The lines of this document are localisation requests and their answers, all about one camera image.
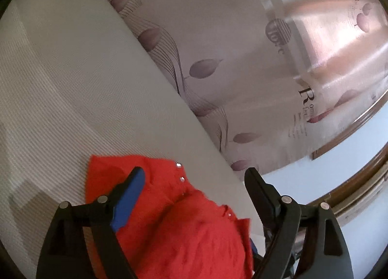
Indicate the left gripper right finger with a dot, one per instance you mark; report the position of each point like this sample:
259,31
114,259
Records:
304,241

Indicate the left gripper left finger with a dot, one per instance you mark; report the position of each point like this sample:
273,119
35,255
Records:
64,253

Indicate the red knit sweater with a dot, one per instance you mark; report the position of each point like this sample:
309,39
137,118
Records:
174,231

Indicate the beige woven table cloth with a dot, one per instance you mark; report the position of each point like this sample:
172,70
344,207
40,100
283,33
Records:
75,82

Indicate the leaf patterned curtain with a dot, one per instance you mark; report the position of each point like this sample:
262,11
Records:
269,80

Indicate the brown wooden door frame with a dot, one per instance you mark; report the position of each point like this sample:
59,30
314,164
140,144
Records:
354,195

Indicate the brown wooden window frame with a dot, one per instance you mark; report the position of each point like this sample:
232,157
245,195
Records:
358,123

